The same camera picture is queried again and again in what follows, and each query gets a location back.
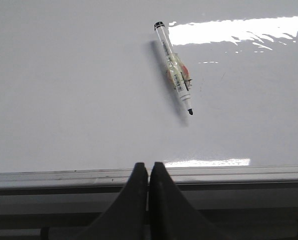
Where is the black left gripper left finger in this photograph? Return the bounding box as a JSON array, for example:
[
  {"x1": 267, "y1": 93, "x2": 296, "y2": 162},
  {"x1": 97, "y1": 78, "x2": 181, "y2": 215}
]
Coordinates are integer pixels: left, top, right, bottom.
[{"x1": 76, "y1": 162, "x2": 148, "y2": 240}]

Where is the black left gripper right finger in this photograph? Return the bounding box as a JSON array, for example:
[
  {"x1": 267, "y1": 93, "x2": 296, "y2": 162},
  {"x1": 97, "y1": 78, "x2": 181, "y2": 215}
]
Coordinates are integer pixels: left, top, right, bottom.
[{"x1": 148, "y1": 162, "x2": 229, "y2": 240}]

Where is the white black-tip whiteboard marker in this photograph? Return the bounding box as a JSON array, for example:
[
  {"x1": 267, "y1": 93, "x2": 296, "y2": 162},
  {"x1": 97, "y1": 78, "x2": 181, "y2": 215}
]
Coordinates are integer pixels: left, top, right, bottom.
[{"x1": 154, "y1": 21, "x2": 193, "y2": 116}]

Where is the white whiteboard with metal frame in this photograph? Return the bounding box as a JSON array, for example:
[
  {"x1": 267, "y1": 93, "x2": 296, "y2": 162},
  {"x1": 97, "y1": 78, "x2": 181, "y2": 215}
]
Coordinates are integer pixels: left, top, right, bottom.
[{"x1": 0, "y1": 0, "x2": 298, "y2": 196}]

